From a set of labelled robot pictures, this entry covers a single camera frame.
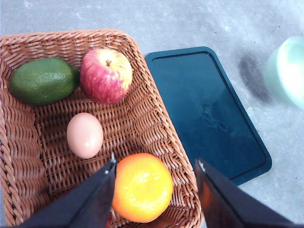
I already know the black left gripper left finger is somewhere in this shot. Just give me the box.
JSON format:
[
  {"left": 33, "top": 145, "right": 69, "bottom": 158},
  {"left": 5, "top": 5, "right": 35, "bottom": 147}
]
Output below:
[{"left": 20, "top": 152, "right": 117, "bottom": 228}]

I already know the beige egg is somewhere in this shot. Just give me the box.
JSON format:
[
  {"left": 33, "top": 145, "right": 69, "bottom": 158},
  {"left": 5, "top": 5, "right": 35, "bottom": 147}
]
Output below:
[{"left": 66, "top": 112, "right": 104, "bottom": 159}]

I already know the light green bowl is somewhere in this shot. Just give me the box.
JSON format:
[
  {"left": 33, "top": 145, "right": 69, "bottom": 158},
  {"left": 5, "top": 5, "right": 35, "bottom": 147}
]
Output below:
[{"left": 265, "top": 36, "right": 304, "bottom": 109}]

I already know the brown wicker basket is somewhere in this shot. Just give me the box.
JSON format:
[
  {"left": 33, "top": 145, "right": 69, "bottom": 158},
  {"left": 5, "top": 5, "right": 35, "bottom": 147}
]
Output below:
[{"left": 0, "top": 30, "right": 203, "bottom": 228}]

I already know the orange tangerine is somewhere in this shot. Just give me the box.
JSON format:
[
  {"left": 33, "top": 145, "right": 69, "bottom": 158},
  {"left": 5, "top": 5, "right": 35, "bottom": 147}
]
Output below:
[{"left": 112, "top": 153, "right": 173, "bottom": 223}]

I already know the dark blue rectangular tray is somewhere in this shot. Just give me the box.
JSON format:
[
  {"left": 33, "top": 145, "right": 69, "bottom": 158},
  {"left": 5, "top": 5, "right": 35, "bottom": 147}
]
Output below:
[{"left": 147, "top": 47, "right": 272, "bottom": 185}]

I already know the red yellow apple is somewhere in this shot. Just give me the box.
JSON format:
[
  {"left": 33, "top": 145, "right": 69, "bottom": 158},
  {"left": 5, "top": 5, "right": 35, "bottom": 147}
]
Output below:
[{"left": 80, "top": 48, "right": 133, "bottom": 105}]

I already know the green avocado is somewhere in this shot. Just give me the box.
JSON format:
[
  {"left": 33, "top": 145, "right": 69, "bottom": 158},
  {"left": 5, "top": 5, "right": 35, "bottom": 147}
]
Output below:
[{"left": 9, "top": 57, "right": 80, "bottom": 106}]

